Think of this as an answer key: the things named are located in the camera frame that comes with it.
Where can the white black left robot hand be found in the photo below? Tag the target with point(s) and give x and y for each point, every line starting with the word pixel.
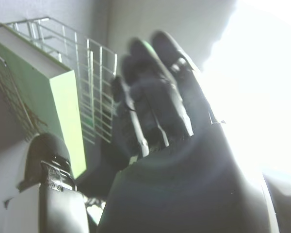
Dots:
pixel 179 189

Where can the light green board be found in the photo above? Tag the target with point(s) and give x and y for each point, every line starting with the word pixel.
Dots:
pixel 63 109

